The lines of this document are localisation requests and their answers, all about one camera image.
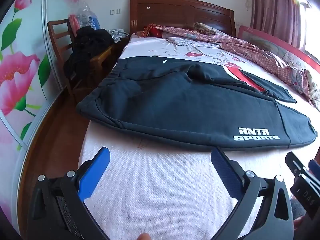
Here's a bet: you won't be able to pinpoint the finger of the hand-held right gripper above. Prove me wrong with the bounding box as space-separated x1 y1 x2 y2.
285 151 308 178
308 159 320 175

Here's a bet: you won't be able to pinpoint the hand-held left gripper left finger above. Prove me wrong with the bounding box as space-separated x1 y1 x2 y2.
27 146 112 240

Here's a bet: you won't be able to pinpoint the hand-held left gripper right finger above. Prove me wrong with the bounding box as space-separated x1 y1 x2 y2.
211 146 294 240

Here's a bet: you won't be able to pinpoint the dark green pants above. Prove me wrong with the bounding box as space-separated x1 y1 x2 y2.
76 56 315 152

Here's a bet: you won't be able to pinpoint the person's right hand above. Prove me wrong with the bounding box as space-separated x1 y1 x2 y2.
293 215 309 232

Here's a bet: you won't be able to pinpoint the person's grey trouser leg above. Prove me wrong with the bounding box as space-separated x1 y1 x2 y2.
290 197 307 222

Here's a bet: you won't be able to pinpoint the bed with white floral sheet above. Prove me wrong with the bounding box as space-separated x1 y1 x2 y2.
80 30 320 240

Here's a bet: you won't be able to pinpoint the wooden nightstand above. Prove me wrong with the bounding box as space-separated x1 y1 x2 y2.
110 35 130 67

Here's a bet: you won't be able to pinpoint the black clothes pile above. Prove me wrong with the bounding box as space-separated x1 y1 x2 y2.
64 27 114 80

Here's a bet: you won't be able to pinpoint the floral wardrobe door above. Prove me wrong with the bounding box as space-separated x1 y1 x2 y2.
0 0 83 153

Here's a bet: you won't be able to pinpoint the red checkered quilt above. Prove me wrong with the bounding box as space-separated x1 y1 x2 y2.
136 22 320 110

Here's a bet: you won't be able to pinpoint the folded grey patterned sheet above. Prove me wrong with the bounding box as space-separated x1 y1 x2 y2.
164 35 223 48

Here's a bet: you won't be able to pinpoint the window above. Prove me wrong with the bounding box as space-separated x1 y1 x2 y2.
295 0 320 60

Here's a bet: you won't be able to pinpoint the wooden chair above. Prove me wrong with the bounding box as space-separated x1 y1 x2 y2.
47 19 113 103

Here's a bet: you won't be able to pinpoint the grey crumpled cloth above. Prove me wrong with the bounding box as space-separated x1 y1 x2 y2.
108 28 129 43

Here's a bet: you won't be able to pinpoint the clear plastic bag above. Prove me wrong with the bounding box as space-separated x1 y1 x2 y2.
69 0 100 30

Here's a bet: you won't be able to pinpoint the pink curtain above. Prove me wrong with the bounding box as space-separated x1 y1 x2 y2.
250 0 307 50

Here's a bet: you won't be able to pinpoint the wooden headboard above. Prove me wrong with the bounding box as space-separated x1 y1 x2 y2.
129 0 237 37

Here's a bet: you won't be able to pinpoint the red-framed printed bed rail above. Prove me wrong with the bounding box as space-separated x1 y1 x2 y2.
237 25 320 73

